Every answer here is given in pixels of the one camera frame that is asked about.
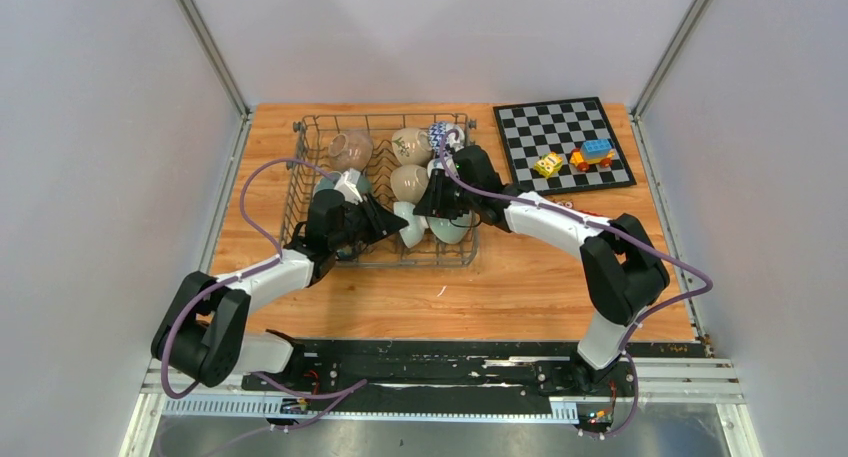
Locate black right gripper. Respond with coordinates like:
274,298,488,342
412,170,479,221

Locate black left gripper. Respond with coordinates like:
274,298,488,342
330,193,409,252

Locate mint green leaf bowl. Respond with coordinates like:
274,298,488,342
427,213,472,245

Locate white bowl green dashes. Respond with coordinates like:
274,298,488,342
393,201,429,249

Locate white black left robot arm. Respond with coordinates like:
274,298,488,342
151,190,408,390

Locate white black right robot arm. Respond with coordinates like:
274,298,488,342
413,145,670,395

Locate plain beige bowl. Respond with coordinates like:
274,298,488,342
390,164,429,204

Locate white bowl blue roses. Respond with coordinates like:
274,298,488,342
426,156,457,177

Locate teal bowl with orange flower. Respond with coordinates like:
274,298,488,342
312,171,373,196

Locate beige bowl with flower sprig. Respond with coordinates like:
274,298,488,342
390,127,433,166

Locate blue white zigzag bowl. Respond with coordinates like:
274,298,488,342
427,121,466,157

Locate black white chessboard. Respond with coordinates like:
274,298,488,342
493,97,636,196

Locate yellow owl toy block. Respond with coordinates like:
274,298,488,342
533,152,564,179

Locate toy brick car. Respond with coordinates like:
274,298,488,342
569,139,615,172

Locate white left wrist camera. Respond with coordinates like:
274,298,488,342
333,169,363,205

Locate grey wire dish rack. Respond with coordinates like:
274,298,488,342
279,112,479,268

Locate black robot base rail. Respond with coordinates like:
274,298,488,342
241,338,709,416

